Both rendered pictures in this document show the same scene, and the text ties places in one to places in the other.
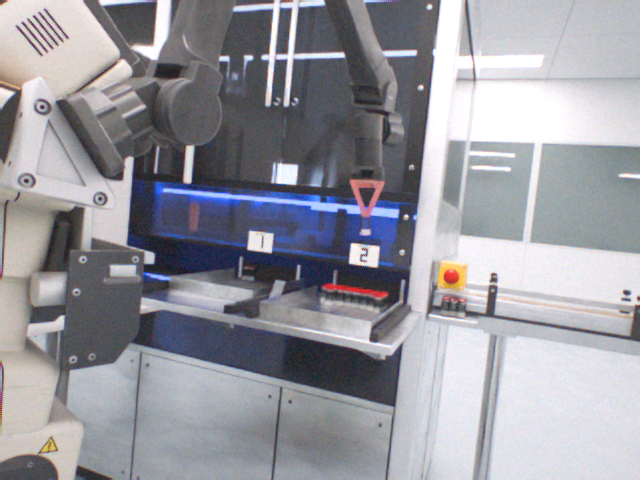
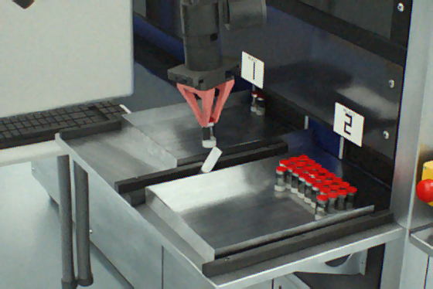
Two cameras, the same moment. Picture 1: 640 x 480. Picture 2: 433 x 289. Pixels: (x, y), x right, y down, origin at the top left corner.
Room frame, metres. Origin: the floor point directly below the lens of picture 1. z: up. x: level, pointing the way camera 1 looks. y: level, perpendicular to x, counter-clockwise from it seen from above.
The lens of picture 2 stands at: (-0.11, -0.94, 1.72)
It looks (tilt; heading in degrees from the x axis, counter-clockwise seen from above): 25 degrees down; 38
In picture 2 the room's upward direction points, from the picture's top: 1 degrees clockwise
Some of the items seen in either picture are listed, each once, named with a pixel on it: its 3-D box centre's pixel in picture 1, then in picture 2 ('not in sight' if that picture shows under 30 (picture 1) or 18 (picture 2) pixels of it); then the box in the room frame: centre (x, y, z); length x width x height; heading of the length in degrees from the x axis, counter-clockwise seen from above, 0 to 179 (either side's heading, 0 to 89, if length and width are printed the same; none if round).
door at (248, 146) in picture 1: (223, 88); not in sight; (1.53, 0.37, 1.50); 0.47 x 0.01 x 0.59; 70
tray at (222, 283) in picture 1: (242, 283); (216, 128); (1.36, 0.22, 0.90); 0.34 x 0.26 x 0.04; 160
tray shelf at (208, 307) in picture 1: (282, 304); (229, 176); (1.24, 0.08, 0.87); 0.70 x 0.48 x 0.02; 70
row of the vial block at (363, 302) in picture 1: (351, 298); (306, 188); (1.24, -0.10, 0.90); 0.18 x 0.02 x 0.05; 69
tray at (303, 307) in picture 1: (338, 307); (258, 204); (1.14, -0.06, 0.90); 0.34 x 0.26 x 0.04; 159
